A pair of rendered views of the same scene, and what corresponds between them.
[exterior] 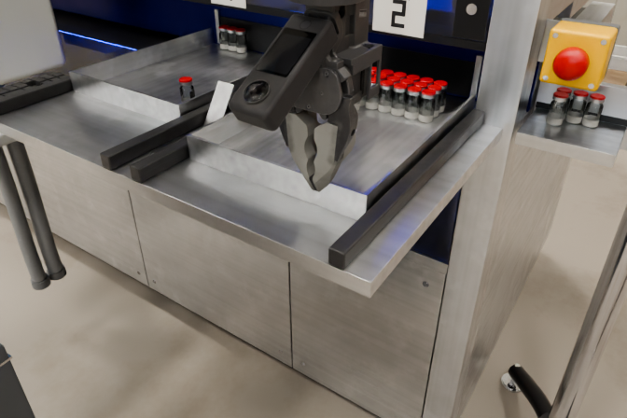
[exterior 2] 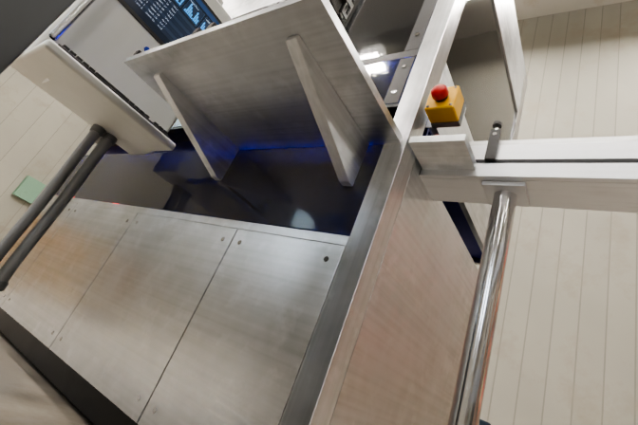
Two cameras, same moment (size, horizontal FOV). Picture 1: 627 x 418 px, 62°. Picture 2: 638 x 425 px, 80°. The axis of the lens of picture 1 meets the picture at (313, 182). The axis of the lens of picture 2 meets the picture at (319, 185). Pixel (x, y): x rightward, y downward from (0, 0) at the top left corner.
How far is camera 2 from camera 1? 92 cm
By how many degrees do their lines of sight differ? 57
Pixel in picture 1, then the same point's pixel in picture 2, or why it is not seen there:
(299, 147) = not seen: hidden behind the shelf
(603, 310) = (476, 326)
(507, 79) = (407, 114)
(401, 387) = (258, 409)
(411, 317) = (302, 300)
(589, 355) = (467, 391)
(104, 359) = not seen: outside the picture
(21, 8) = (159, 113)
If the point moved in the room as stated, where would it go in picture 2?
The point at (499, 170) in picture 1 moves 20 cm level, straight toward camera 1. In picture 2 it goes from (398, 158) to (381, 97)
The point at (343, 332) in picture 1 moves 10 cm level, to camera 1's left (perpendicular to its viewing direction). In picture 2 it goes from (226, 342) to (186, 324)
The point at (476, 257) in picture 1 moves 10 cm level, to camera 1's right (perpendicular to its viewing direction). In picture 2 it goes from (372, 222) to (417, 239)
